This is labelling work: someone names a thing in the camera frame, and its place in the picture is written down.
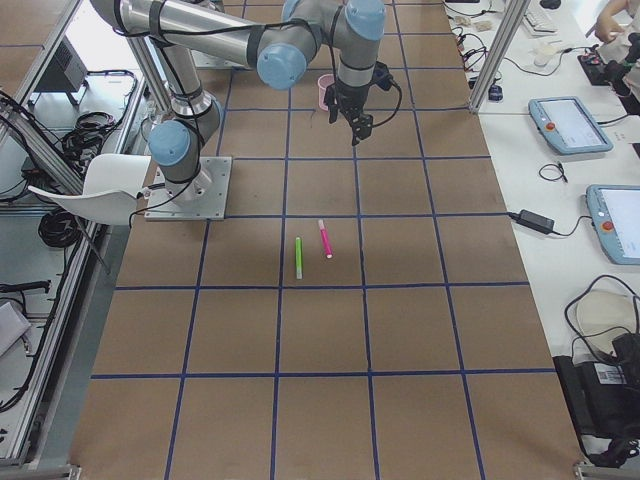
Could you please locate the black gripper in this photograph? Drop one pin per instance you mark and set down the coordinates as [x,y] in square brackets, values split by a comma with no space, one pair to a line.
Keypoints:
[349,95]

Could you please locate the pink highlighter pen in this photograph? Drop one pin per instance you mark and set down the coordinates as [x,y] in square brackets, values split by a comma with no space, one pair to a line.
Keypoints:
[328,251]

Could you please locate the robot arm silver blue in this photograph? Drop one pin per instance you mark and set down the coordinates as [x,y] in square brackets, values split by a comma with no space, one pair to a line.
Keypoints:
[279,52]

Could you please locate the pink mesh cup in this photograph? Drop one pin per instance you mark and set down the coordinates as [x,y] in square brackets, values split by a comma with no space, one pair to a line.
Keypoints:
[323,83]

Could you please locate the green highlighter pen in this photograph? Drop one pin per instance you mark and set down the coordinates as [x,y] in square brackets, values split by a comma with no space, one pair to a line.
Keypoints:
[298,258]

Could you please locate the blue teach pendant far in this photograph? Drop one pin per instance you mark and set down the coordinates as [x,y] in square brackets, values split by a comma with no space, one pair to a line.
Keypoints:
[567,126]

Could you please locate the blue teach pendant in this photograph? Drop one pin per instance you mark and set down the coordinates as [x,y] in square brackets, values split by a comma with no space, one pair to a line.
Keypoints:
[614,210]
[567,126]

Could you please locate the black power adapter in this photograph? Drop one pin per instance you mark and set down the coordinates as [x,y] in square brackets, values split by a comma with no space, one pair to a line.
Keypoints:
[533,221]

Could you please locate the white plastic chair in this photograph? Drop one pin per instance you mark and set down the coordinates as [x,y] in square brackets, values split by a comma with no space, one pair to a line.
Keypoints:
[110,189]

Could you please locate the blue teach pendant near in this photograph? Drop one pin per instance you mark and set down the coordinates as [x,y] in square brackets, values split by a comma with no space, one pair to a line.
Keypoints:
[614,210]

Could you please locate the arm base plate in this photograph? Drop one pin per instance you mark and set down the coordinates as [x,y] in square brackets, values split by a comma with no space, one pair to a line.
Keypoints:
[204,198]

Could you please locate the aluminium frame post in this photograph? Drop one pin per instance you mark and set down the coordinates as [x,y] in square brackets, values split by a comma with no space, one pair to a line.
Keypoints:
[513,15]

